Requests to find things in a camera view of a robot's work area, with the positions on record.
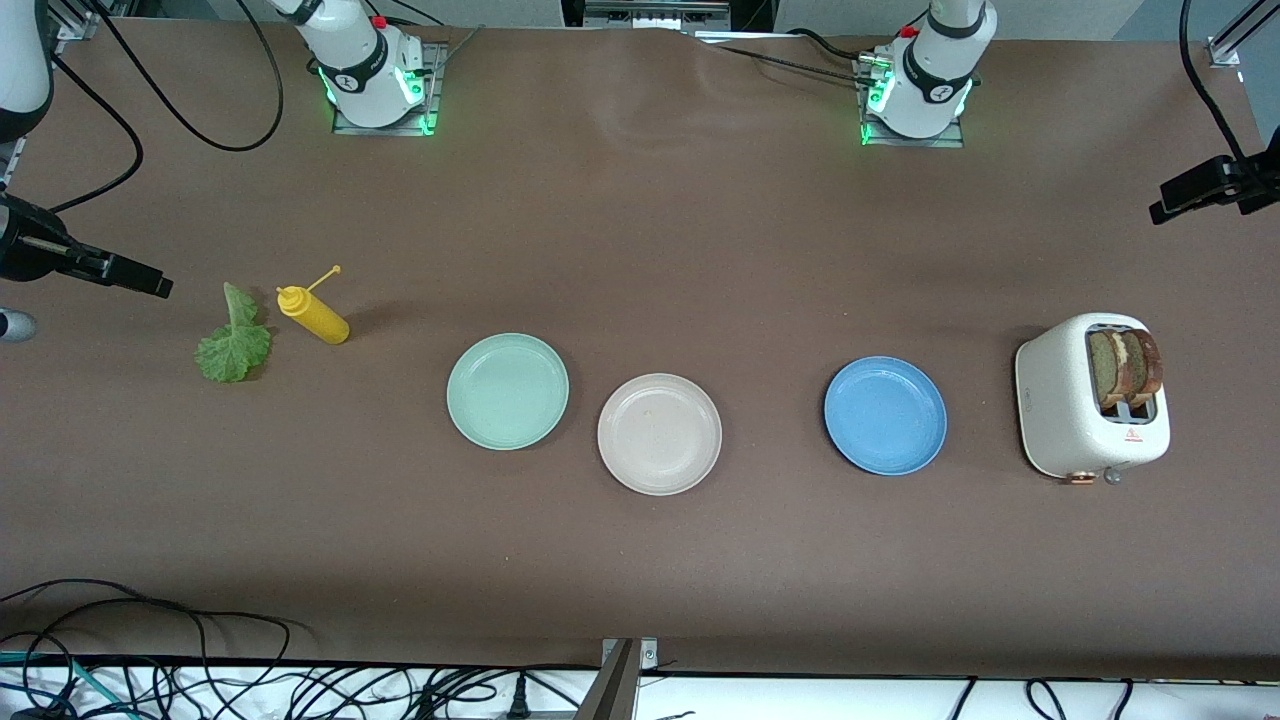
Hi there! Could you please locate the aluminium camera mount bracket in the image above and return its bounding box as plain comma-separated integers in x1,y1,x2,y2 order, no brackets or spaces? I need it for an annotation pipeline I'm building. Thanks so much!
575,637,660,720

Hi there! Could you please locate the teal cable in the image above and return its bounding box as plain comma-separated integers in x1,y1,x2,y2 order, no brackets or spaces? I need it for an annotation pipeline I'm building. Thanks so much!
0,650,126,720

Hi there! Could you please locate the blue plate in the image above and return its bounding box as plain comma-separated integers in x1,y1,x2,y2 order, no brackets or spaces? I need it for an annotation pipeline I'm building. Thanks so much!
823,356,948,477

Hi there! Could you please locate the aluminium frame profile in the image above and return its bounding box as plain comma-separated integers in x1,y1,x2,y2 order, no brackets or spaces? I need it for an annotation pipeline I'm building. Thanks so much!
1207,0,1280,69
52,0,131,43

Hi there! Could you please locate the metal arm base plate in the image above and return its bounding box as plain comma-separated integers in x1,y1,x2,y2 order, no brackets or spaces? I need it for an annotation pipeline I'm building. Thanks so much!
332,40,447,138
855,52,967,150

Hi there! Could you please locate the brown bread slice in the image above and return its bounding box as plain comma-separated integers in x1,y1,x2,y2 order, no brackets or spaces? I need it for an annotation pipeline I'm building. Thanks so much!
1087,330,1123,409
1113,328,1165,409

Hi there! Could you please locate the white two-slot toaster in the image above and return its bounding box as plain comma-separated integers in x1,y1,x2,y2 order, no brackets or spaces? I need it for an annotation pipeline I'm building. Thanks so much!
1014,312,1171,487

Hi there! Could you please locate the black braided cable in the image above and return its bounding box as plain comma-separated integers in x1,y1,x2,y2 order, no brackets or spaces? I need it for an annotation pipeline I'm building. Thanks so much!
700,40,881,86

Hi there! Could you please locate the mint green plate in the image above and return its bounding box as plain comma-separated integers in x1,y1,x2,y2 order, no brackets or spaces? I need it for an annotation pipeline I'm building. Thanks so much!
446,332,571,452

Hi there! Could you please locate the yellow mustard squeeze bottle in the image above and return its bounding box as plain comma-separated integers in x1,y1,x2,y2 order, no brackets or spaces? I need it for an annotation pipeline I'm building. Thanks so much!
276,265,351,346

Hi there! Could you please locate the black looped floor cable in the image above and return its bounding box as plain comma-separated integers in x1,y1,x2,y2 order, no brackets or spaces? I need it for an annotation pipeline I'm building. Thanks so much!
0,577,301,663

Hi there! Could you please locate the beige plate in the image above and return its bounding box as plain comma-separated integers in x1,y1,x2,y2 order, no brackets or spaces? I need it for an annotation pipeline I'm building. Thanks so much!
597,373,723,497

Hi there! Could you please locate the thin black cable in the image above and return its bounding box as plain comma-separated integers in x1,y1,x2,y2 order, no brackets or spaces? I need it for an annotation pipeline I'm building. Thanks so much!
785,28,871,61

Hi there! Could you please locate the green lettuce leaf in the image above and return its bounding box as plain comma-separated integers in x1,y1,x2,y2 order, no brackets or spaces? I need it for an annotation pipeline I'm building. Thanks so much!
194,282,273,384

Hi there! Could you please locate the grey metal fixture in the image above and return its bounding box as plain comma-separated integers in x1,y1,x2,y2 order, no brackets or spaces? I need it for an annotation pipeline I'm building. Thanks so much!
583,0,733,31

